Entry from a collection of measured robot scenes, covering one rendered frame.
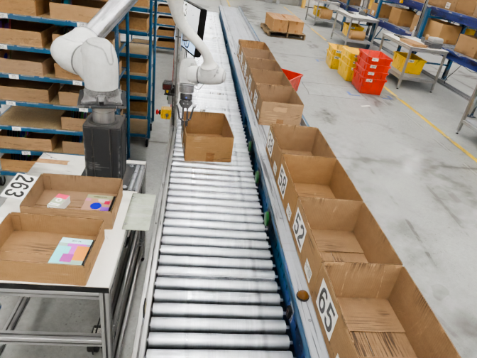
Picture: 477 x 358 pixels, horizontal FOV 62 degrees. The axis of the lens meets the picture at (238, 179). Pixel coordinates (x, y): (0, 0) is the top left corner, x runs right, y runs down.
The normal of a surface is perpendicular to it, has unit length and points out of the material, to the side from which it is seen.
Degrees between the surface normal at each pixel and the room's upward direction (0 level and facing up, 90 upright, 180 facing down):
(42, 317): 0
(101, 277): 0
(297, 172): 89
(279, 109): 91
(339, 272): 89
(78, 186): 89
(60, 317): 0
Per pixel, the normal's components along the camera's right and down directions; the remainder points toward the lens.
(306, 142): 0.07, 0.51
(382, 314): 0.13, -0.87
